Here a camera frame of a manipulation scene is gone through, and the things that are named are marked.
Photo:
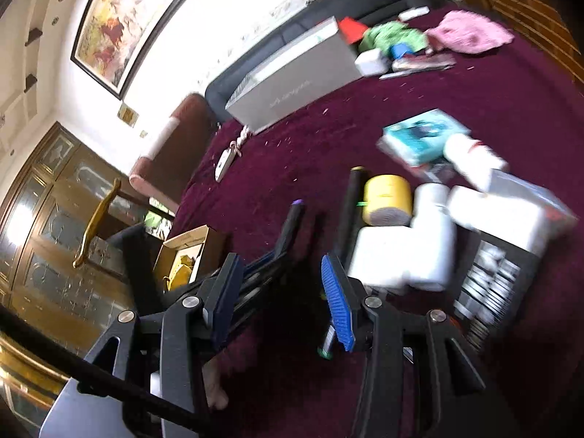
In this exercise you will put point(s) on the red item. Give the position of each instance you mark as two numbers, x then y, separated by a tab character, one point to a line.
351	29

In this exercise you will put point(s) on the long grey box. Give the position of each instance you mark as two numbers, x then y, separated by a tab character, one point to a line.
292	77

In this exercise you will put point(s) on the flat white item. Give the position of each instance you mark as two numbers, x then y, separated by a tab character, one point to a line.
413	12

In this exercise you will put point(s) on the green patterned cloth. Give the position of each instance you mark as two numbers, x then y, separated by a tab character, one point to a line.
157	226

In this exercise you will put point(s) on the black printed packet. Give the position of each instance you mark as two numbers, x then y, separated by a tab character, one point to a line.
492	283

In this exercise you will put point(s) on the small wall plaque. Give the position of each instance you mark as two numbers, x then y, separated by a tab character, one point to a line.
127	114

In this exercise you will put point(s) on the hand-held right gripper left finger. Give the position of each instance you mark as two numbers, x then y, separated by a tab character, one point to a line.
228	292

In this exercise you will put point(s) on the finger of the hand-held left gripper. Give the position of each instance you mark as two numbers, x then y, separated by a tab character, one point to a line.
289	226
262	273

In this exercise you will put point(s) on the teal box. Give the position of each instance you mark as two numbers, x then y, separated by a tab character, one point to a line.
424	139

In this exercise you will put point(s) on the framed wall painting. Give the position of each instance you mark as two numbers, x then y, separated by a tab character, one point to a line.
118	23

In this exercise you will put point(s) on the blue cap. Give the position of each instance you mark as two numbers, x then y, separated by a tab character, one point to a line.
401	50

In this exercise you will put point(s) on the brown armchair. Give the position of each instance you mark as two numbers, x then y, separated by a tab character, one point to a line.
182	137

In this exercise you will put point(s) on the white tissue pack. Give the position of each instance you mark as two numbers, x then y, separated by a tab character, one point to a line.
497	223

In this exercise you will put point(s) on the white roll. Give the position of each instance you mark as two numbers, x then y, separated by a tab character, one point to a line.
378	258

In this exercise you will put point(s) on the yellow jar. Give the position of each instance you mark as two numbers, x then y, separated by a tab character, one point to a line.
385	200

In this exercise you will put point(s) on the black sofa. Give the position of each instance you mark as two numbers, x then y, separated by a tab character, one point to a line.
356	0

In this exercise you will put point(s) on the white plastic bottle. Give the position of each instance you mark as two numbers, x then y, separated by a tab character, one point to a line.
433	242

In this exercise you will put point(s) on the black tube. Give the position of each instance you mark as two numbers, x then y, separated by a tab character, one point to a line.
349	219

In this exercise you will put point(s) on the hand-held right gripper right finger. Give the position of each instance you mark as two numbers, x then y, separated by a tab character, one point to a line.
335	301

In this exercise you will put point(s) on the person's foot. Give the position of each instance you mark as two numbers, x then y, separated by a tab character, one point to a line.
216	388

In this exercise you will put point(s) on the dark patterned pouch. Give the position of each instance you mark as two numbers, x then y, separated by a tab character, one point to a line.
424	62

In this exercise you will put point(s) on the small white box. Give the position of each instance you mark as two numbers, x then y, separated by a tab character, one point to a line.
372	61

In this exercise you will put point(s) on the clear plastic bag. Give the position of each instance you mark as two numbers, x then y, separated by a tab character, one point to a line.
534	191

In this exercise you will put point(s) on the pink cloth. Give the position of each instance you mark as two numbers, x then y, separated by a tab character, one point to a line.
470	32

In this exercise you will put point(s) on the yellow pouch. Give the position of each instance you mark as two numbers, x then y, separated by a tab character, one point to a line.
180	273

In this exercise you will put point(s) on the cardboard box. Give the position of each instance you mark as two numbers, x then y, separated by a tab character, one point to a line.
191	237

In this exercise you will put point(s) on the white bottle with red label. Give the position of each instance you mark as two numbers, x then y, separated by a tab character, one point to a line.
474	159

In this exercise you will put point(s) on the green-capped marker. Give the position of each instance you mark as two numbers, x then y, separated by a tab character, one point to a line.
327	337

